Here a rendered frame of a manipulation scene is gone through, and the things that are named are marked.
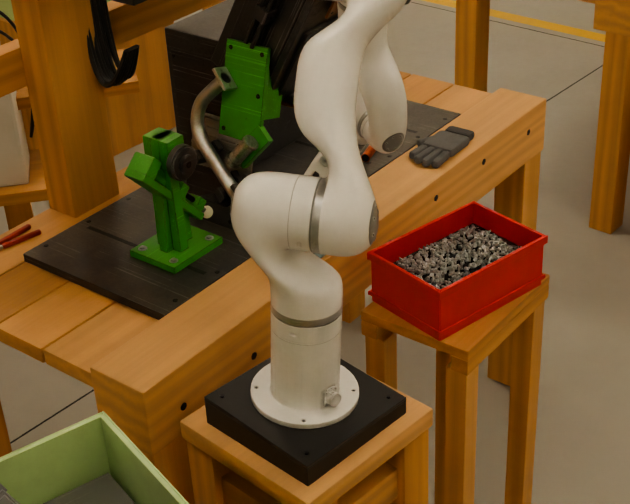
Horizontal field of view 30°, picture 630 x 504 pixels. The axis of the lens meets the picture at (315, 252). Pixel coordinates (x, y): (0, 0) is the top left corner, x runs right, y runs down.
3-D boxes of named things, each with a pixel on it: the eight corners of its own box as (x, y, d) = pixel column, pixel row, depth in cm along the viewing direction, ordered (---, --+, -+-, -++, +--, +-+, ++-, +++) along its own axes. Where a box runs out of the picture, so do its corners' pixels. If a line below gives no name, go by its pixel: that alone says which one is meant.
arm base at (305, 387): (381, 395, 203) (387, 308, 194) (302, 444, 192) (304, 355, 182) (306, 346, 215) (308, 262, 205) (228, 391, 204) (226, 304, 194)
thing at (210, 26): (313, 132, 294) (307, 2, 276) (235, 179, 273) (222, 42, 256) (258, 115, 303) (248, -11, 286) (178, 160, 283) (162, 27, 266)
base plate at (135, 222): (461, 120, 300) (461, 113, 299) (165, 323, 227) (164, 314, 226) (331, 86, 323) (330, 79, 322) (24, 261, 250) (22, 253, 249)
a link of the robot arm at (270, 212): (334, 332, 188) (339, 204, 175) (224, 315, 191) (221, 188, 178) (349, 291, 198) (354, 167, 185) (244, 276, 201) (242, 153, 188)
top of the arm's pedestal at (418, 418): (433, 425, 208) (433, 408, 206) (309, 522, 189) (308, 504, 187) (305, 356, 227) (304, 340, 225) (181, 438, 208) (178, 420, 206)
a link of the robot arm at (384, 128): (417, 21, 200) (414, 149, 223) (371, -26, 209) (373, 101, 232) (372, 39, 197) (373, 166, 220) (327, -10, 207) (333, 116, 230)
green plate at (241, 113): (282, 141, 255) (291, 45, 249) (258, 146, 249) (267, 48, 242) (242, 128, 262) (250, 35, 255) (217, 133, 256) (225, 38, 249)
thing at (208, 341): (544, 149, 312) (547, 98, 305) (153, 458, 213) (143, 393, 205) (498, 137, 320) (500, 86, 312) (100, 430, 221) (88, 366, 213)
